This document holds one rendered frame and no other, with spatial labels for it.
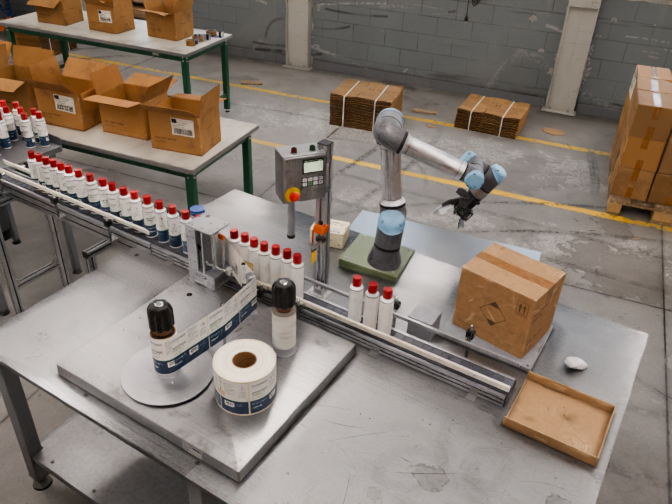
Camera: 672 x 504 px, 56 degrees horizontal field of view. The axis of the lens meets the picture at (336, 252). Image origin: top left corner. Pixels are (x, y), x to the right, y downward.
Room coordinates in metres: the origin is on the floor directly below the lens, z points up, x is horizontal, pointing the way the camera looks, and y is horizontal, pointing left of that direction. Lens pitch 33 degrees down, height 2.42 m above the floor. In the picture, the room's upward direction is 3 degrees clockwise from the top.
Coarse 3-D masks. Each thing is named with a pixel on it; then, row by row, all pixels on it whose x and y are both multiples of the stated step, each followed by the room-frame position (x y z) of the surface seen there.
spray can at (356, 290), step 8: (360, 280) 1.88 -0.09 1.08; (352, 288) 1.87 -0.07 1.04; (360, 288) 1.87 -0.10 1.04; (352, 296) 1.87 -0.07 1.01; (360, 296) 1.87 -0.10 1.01; (352, 304) 1.87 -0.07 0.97; (360, 304) 1.87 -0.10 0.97; (352, 312) 1.87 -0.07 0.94; (360, 312) 1.88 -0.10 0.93; (360, 320) 1.88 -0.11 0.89
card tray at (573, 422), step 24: (528, 384) 1.64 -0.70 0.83; (552, 384) 1.62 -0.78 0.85; (528, 408) 1.52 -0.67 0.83; (552, 408) 1.53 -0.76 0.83; (576, 408) 1.53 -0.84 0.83; (600, 408) 1.54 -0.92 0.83; (528, 432) 1.40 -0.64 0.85; (552, 432) 1.42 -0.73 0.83; (576, 432) 1.43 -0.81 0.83; (600, 432) 1.43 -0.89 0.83; (576, 456) 1.33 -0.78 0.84
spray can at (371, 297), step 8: (368, 288) 1.85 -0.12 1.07; (376, 288) 1.84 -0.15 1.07; (368, 296) 1.83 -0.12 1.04; (376, 296) 1.83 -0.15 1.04; (368, 304) 1.83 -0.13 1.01; (376, 304) 1.83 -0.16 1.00; (368, 312) 1.83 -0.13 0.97; (376, 312) 1.84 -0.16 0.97; (368, 320) 1.83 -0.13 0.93; (376, 320) 1.84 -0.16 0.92
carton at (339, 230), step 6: (330, 222) 2.58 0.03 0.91; (336, 222) 2.58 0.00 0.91; (342, 222) 2.59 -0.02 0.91; (348, 222) 2.59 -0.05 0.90; (312, 228) 2.52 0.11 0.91; (330, 228) 2.52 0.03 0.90; (336, 228) 2.53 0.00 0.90; (342, 228) 2.53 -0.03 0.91; (348, 228) 2.57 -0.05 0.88; (312, 234) 2.51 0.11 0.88; (330, 234) 2.48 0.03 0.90; (336, 234) 2.48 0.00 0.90; (342, 234) 2.48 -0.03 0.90; (348, 234) 2.57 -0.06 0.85; (312, 240) 2.51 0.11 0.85; (330, 240) 2.48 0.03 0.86; (336, 240) 2.48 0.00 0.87; (342, 240) 2.47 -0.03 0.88; (330, 246) 2.48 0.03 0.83; (336, 246) 2.48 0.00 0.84; (342, 246) 2.47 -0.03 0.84
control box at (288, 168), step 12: (300, 144) 2.16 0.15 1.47; (276, 156) 2.11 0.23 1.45; (288, 156) 2.05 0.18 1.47; (300, 156) 2.07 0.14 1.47; (312, 156) 2.08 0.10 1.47; (324, 156) 2.10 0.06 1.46; (276, 168) 2.11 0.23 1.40; (288, 168) 2.04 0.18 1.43; (300, 168) 2.06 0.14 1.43; (324, 168) 2.10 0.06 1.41; (276, 180) 2.11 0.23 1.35; (288, 180) 2.04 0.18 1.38; (300, 180) 2.06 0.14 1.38; (324, 180) 2.10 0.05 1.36; (276, 192) 2.11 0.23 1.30; (288, 192) 2.04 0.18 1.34; (300, 192) 2.06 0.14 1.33; (312, 192) 2.08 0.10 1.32; (324, 192) 2.10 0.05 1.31
